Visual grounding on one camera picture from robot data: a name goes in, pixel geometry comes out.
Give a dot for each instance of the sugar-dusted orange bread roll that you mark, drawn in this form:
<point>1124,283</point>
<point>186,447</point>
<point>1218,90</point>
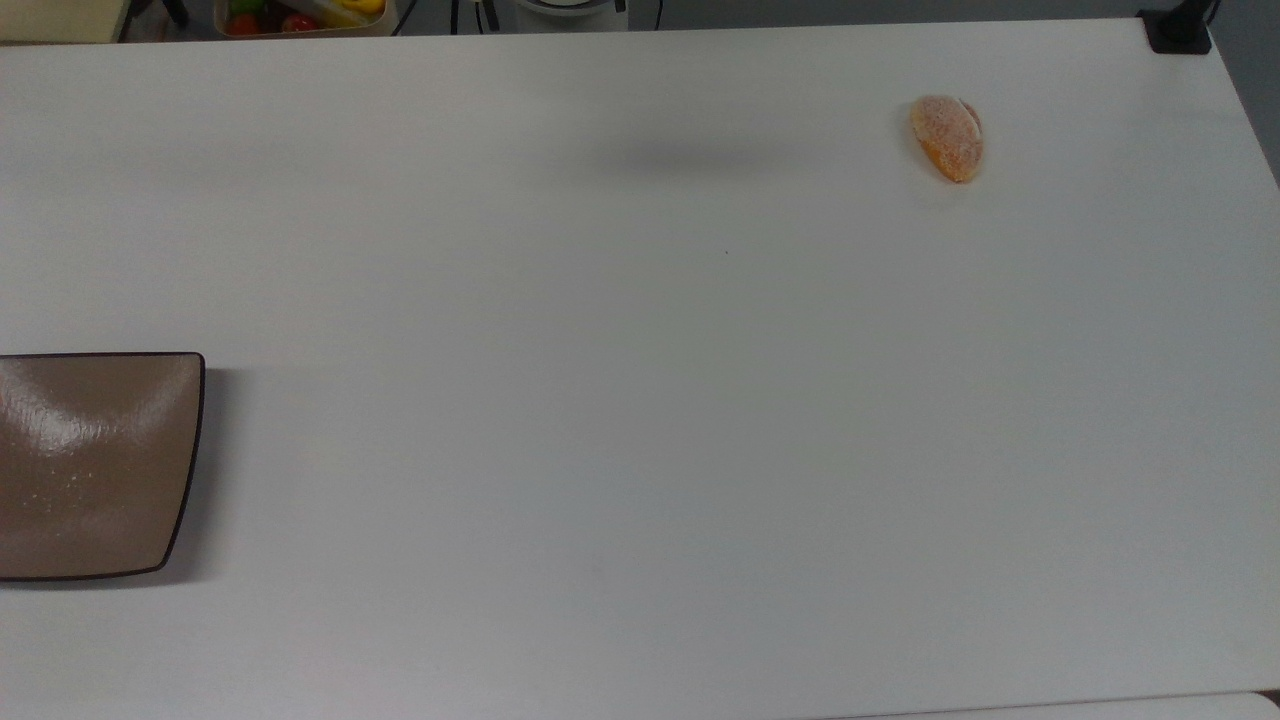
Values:
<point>948,135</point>

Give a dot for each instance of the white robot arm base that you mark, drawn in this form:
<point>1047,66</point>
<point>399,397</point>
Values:
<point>570,8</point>

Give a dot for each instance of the square brown ceramic plate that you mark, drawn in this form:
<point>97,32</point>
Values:
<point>95,465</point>

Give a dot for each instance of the yellow toy fruit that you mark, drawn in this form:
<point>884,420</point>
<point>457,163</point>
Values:
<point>362,6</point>

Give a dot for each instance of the beige tray of toy produce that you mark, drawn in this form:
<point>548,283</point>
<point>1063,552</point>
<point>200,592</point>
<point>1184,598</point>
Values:
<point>300,31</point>

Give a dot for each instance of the red toy tomato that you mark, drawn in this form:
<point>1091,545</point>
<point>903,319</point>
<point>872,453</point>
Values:
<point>299,23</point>
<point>242,25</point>

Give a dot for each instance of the green toy vegetable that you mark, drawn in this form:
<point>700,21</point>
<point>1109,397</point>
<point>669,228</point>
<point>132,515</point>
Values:
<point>246,4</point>

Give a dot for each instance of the black table clamp mount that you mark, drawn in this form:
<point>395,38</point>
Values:
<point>1178,32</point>

